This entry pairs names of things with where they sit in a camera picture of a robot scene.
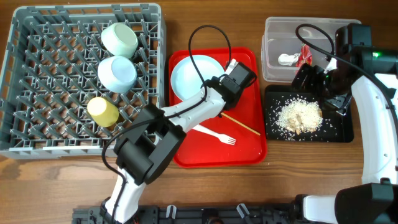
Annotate clear plastic bin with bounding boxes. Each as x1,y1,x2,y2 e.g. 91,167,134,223
261,17,361,83

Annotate light blue saucer bowl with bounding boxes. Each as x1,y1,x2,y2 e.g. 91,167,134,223
98,56,137,93

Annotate left black cable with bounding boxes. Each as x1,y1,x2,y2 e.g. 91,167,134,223
101,24,233,224

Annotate light blue plate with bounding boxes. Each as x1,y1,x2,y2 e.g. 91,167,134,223
170,55,224,100

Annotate grey dishwasher rack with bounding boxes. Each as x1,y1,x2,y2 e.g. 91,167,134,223
1,3,166,159

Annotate green bowl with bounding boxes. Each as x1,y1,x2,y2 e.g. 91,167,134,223
101,23,138,58

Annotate black cable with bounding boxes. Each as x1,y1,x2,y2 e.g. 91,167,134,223
101,24,233,224
294,23,398,131

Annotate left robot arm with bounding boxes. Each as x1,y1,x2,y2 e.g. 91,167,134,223
100,60,257,223

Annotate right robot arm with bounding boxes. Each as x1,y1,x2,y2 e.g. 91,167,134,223
290,23,397,223

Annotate rice and peanut shells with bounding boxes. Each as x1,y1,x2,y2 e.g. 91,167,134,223
265,92,338,142

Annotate wooden chopstick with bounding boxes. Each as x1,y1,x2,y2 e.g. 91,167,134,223
221,113,261,136

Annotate right black cable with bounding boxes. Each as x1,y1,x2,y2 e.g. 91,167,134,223
294,23,398,131

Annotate black tray bin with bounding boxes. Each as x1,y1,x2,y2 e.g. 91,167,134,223
263,85,354,142

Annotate yellow cup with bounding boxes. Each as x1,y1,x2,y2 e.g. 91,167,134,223
87,97,119,127

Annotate red serving tray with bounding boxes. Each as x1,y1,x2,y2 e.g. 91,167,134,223
168,47,268,168

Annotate white plastic fork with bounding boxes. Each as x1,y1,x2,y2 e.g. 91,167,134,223
193,124,236,145

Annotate white tissue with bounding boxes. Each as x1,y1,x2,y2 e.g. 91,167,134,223
277,53,301,66

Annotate red snack wrapper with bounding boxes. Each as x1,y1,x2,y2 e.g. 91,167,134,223
296,44,313,68

